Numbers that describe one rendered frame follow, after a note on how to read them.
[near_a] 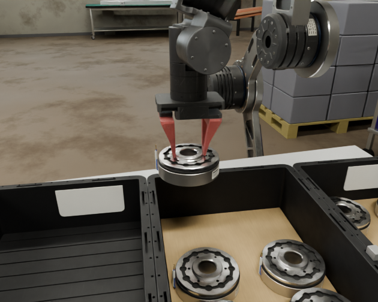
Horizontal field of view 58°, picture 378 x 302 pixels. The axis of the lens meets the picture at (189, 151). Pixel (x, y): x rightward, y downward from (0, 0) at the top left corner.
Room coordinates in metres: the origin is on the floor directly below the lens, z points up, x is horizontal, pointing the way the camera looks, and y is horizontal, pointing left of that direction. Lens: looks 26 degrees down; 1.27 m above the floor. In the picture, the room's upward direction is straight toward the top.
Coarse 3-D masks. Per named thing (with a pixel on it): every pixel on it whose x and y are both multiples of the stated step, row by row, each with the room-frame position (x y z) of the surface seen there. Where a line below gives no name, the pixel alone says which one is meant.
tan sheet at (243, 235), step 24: (192, 216) 0.58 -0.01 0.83; (216, 216) 0.58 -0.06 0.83; (240, 216) 0.58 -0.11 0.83; (264, 216) 0.58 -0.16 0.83; (168, 240) 0.51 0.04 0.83; (192, 240) 0.51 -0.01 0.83; (216, 240) 0.51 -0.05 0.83; (240, 240) 0.51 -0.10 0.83; (264, 240) 0.51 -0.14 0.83; (168, 264) 0.44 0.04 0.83; (240, 264) 0.44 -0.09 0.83; (240, 288) 0.39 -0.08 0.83; (264, 288) 0.39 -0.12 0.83
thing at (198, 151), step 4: (180, 148) 0.53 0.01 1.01; (184, 148) 0.53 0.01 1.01; (188, 148) 0.53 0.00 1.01; (192, 148) 0.53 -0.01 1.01; (196, 148) 0.53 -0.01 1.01; (176, 152) 0.51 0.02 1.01; (180, 152) 0.51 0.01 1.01; (196, 152) 0.52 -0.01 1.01; (200, 152) 0.51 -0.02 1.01; (176, 156) 0.50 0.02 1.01; (180, 156) 0.49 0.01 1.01; (184, 156) 0.49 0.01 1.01; (188, 156) 0.49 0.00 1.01; (192, 156) 0.49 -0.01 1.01; (196, 156) 0.49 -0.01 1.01; (200, 156) 0.50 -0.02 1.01; (184, 160) 0.49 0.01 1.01; (188, 160) 0.49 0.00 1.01; (192, 160) 0.49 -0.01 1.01; (196, 160) 0.49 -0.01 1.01
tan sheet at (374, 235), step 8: (352, 200) 0.64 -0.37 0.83; (360, 200) 0.64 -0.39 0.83; (368, 200) 0.64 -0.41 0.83; (376, 200) 0.64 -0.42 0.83; (368, 208) 0.61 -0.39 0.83; (376, 216) 0.58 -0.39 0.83; (376, 224) 0.55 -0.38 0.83; (368, 232) 0.53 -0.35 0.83; (376, 232) 0.53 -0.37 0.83; (376, 240) 0.51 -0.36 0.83
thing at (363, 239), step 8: (328, 160) 0.64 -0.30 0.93; (336, 160) 0.64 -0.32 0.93; (344, 160) 0.64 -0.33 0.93; (352, 160) 0.64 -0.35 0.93; (360, 160) 0.64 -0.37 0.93; (368, 160) 0.64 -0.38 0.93; (376, 160) 0.65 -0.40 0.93; (296, 168) 0.61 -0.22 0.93; (304, 176) 0.58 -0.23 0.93; (312, 184) 0.55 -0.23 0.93; (320, 192) 0.52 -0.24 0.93; (328, 200) 0.49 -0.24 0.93; (336, 208) 0.47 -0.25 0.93; (344, 216) 0.45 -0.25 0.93; (344, 224) 0.43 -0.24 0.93; (352, 224) 0.43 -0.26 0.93; (352, 232) 0.41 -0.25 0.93; (360, 232) 0.41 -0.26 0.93; (360, 240) 0.39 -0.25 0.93; (368, 240) 0.39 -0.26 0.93
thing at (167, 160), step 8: (176, 144) 0.55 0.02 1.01; (184, 144) 0.55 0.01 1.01; (192, 144) 0.56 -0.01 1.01; (200, 144) 0.55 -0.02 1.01; (160, 152) 0.52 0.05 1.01; (168, 152) 0.53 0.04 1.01; (208, 152) 0.52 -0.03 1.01; (216, 152) 0.52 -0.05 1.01; (160, 160) 0.49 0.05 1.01; (168, 160) 0.50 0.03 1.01; (176, 160) 0.49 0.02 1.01; (200, 160) 0.49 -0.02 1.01; (208, 160) 0.50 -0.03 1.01; (216, 160) 0.49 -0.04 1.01; (176, 168) 0.46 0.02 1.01; (184, 168) 0.46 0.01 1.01; (192, 168) 0.46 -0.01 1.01; (200, 168) 0.46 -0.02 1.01
